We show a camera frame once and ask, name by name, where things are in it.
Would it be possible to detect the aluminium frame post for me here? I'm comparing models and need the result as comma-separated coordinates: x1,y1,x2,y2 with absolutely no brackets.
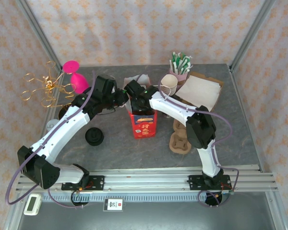
15,0,63,70
229,0,277,70

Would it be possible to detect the stack of paper cups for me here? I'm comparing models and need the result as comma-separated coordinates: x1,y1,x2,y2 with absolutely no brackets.
159,73,179,97

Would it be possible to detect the cardboard box with white paper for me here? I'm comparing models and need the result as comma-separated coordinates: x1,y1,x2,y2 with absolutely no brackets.
175,74,222,113

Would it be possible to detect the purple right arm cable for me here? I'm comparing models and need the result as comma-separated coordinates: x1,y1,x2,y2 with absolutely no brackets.
134,73,240,208

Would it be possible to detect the pink ceramic straw holder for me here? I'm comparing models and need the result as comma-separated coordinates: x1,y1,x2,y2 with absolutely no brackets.
169,68,189,86

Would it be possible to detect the brown cardboard napkin tray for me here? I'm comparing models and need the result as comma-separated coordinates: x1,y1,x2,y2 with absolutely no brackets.
175,71,225,113

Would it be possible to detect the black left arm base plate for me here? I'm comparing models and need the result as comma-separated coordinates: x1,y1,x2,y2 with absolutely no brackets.
61,175,105,192

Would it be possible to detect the brown pulp cup carrier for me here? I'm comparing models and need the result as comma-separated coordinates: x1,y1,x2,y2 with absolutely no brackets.
169,118,193,154

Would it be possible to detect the white digital timer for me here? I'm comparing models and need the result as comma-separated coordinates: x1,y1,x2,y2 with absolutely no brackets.
23,193,42,216

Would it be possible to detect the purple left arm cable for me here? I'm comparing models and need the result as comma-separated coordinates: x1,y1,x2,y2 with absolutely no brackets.
5,70,98,209

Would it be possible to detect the gold wire stand black base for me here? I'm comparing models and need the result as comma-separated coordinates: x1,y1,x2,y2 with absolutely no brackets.
21,61,78,120

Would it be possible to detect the white label card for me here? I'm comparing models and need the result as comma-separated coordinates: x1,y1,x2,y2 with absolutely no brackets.
103,197,124,212

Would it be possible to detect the stack of black cup lids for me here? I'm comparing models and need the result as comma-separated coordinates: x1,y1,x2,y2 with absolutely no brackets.
84,127,104,146

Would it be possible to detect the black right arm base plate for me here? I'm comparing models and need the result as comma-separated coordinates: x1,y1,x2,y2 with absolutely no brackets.
188,174,232,191

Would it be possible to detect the pink egg-shaped makeup sponge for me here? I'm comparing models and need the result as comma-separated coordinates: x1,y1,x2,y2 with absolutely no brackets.
70,73,90,94

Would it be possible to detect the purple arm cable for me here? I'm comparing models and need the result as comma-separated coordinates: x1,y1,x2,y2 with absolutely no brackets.
134,73,240,208
5,70,98,209

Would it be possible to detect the slotted grey cable duct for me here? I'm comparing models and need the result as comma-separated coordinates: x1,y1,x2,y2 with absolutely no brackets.
42,193,207,203

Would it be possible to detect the aluminium front rail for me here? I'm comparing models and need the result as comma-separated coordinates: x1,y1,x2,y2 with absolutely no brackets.
15,164,279,193

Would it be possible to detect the red paper takeout bag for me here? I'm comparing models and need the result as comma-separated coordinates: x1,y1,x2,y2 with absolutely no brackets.
123,74,174,140

